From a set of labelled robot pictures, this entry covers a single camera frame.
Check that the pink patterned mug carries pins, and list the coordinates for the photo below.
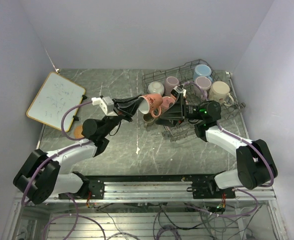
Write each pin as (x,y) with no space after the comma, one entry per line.
(167,103)

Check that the light blue mug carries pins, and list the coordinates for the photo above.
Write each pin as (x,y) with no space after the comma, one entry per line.
(202,70)

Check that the cork coaster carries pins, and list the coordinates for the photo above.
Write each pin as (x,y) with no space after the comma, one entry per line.
(78,132)

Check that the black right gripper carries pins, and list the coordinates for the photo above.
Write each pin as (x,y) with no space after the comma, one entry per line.
(175,113)

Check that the green inside floral mug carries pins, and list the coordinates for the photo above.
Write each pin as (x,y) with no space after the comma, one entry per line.
(221,93)

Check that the purple mug dark handle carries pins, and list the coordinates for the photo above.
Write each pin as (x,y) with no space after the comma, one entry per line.
(169,85)

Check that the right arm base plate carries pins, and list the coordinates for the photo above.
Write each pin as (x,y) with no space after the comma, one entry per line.
(207,189)

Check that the orange mug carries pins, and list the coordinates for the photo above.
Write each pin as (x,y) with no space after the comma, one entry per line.
(151,104)

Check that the cream white speckled mug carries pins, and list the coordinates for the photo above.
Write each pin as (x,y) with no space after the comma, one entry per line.
(156,87)

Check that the lavender mug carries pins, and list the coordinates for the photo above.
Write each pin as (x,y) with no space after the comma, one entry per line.
(202,87)

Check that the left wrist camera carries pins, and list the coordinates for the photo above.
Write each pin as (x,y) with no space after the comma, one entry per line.
(106,104)

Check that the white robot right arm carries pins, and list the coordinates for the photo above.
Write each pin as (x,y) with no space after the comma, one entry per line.
(255,164)

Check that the grey wire dish rack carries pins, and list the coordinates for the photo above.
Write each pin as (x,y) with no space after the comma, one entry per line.
(184,73)

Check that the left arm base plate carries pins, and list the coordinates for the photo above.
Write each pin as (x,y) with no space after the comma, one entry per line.
(92,189)

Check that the small whiteboard wooden frame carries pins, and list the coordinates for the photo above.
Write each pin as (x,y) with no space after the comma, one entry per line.
(55,97)

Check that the aluminium mounting rail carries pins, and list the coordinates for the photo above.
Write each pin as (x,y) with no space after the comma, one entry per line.
(163,188)

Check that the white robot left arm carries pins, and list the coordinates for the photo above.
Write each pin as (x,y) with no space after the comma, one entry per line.
(44,173)

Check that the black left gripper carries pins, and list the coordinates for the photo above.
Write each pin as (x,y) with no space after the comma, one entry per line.
(129,105)

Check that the small olive grey cup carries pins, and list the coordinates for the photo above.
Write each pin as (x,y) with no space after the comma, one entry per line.
(148,120)

